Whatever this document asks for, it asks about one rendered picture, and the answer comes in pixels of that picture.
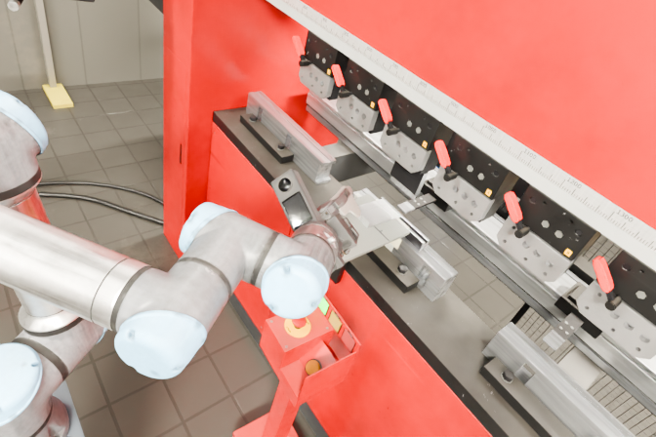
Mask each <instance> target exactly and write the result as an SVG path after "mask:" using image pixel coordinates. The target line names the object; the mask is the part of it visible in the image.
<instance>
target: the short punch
mask: <svg viewBox="0 0 656 437"><path fill-rule="evenodd" d="M390 174H391V177H390V180H391V181H392V182H393V183H394V184H396V185H397V186H398V187H399V188H400V189H401V190H403V191H404V192H405V193H406V194H407V195H408V196H409V197H411V198H412V199H413V200H415V198H416V196H417V195H418V194H419V193H420V191H421V189H422V187H423V185H424V182H425V180H426V178H427V176H428V174H429V172H426V173H423V174H419V173H417V172H415V173H410V172H409V171H407V170H406V169H405V168H404V167H402V166H401V165H400V164H399V163H398V162H396V161H395V162H394V164H393V167H392V170H391V172H390Z"/></svg>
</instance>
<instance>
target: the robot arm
mask: <svg viewBox="0 0 656 437"><path fill-rule="evenodd" d="M47 145H48V136H47V133H46V130H45V128H44V126H43V125H42V123H41V121H40V120H39V119H38V117H37V116H36V115H35V114H34V113H33V112H32V111H31V110H30V109H29V108H28V107H27V106H26V105H24V104H23V103H22V102H20V101H19V100H18V99H16V98H15V97H13V96H11V95H9V94H7V93H5V92H2V91H0V283H1V284H4V285H6V286H8V287H11V288H13V289H14V290H15V292H16V294H17V296H18V298H19V300H20V303H21V304H22V306H21V308H20V312H19V321H20V324H21V326H22V328H23V331H22V332H21V333H20V334H19V335H18V336H17V337H16V338H15V339H14V340H13V341H12V342H11V343H5V344H1V345H0V437H67V434H68V429H69V417H68V413H67V410H66V407H65V405H64V404H63V402H62V401H61V400H60V399H59V398H57V397H56V396H54V395H52V394H53V393H54V392H55V391H56V390H57V389H58V387H59V386H60V385H61V384H62V382H63V381H64V380H65V379H66V378H67V377H68V376H69V374H70V373H71V372H72V371H73V370H74V369H75V367H76V366H77V365H78V364H79V363H80V362H81V360H82V359H83V358H84V357H85V356H86V355H87V354H88V352H89V351H90V350H91V349H92V348H93V347H94V345H95V344H97V343H98V342H99V341H100V340H101V339H102V338H103V335H104V333H105V332H106V331H107V329H109V330H112V331H114V332H116V333H118V334H117V335H116V337H115V341H114V345H115V349H116V351H117V353H118V355H119V356H120V358H121V359H122V360H123V361H124V362H125V363H126V364H127V365H129V366H132V367H134V368H135V369H136V370H137V372H139V373H141V374H143V375H145V376H148V377H153V378H163V379H164V378H170V377H174V376H176V375H178V374H179V373H180V372H181V371H182V370H183V369H184V368H185V366H186V365H187V364H188V363H189V361H190V360H191V358H192V357H193V356H194V354H195V353H196V351H197V350H198V348H199V347H201V346H202V344H203V343H204V341H205V339H206V337H207V334H208V332H209V331H210V329H211V328H212V326H213V324H214V323H215V321H216V320H217V318H218V316H219V315H220V313H221V312H222V310H223V308H224V307H225V305H226V303H227V302H228V300H229V299H230V297H231V295H232V294H233V292H234V291H235V289H236V287H237V286H238V284H239V283H240V281H241V280H242V281H244V282H246V283H248V284H251V285H253V286H255V287H257V288H259V289H261V291H262V297H263V300H264V302H265V304H266V305H267V306H268V307H269V308H270V309H271V311H272V312H273V313H275V314H276V315H278V316H280V317H283V318H287V319H299V318H303V317H306V316H308V315H310V313H312V312H313V311H314V310H315V309H316V308H317V306H318V305H319V304H320V303H321V300H322V298H323V296H324V295H325V294H326V292H327V289H328V286H329V279H330V276H331V273H332V272H333V271H335V270H336V269H339V268H341V267H342V266H344V264H345V262H344V260H343V259H342V258H341V257H343V256H344V254H345V255H347V254H346V252H348V253H349V251H350V249H352V248H353V247H355V246H356V245H357V241H358V237H359V234H358V232H357V231H356V229H355V228H354V227H353V225H352V224H351V223H350V222H349V220H348V218H347V217H345V218H342V216H341V215H343V216H345V215H346V214H347V213H351V214H353V215H354V216H356V217H357V218H359V217H360V215H361V212H360V209H359V208H358V206H357V204H356V202H355V200H354V198H353V196H352V189H351V187H350V186H342V187H341V189H340V190H339V191H338V192H337V193H336V195H334V196H333V197H332V198H331V199H330V200H329V201H327V202H325V203H324V204H322V205H321V206H319V207H318V208H315V206H314V204H313V202H312V200H311V197H310V195H309V193H308V190H307V188H306V186H305V184H304V182H303V180H302V178H301V176H300V174H299V173H298V172H297V171H295V170H293V169H290V170H289V171H287V172H286V173H284V174H283V175H281V176H280V177H278V178H277V179H275V180H273V181H272V182H271V186H272V188H273V190H274V192H275V194H276V197H277V199H278V201H279V203H280V205H281V207H282V209H283V212H284V214H285V216H286V218H287V219H288V221H289V223H290V226H291V228H292V230H293V232H294V233H293V234H292V236H291V237H288V236H286V235H284V234H282V233H279V232H277V231H275V230H272V229H270V228H268V227H266V226H264V225H262V224H260V223H257V222H255V221H253V220H251V219H249V218H246V217H244V216H241V215H240V214H238V213H237V212H236V211H235V210H230V209H228V208H225V207H223V206H219V205H217V204H214V203H211V202H206V203H203V204H201V205H199V206H198V207H197V208H196V209H195V210H194V211H193V212H192V213H191V215H190V217H189V219H188V220H187V221H186V223H185V224H184V228H183V230H182V233H181V236H180V240H179V246H180V249H181V251H182V252H184V254H183V255H182V256H181V257H180V258H179V260H178V261H177V262H176V263H175V264H174V265H173V267H172V268H171V269H170V270H169V271H168V272H164V271H162V270H159V269H157V268H153V267H151V266H150V265H148V264H145V263H143V262H140V261H138V260H135V259H133V258H129V257H127V256H124V255H122V254H119V253H117V252H115V251H112V250H111V249H108V248H106V247H103V246H101V245H98V244H96V243H94V242H91V241H89V240H86V239H84V238H81V237H79V236H77V235H74V234H72V233H69V232H67V231H64V230H62V229H60V228H57V227H55V226H52V225H51V224H50V221H49V219H48V216H47V214H46V212H45V209H44V207H43V204H42V202H41V199H40V197H39V195H38V192H37V190H36V185H37V184H38V183H39V182H40V180H41V178H42V172H41V169H40V167H39V164H38V162H37V159H36V156H37V155H40V154H42V153H43V152H44V150H45V149H46V146H47ZM340 214H341V215H340ZM355 236H356V237H355Z"/></svg>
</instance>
